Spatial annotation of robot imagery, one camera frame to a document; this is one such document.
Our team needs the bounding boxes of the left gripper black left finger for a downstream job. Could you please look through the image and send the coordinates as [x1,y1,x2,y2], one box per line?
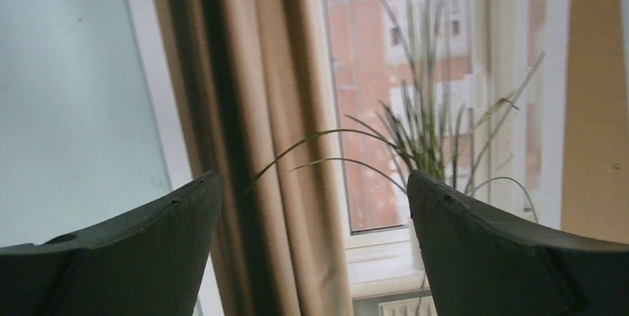
[1,171,223,315]

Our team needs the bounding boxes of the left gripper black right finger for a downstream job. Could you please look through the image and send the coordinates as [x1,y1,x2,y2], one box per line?
[407,170,628,315]

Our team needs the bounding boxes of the window plant photo print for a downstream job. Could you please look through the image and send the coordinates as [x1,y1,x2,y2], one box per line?
[115,0,573,316]

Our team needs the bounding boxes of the brown cardboard backing board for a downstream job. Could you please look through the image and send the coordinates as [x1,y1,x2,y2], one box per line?
[562,0,628,243]

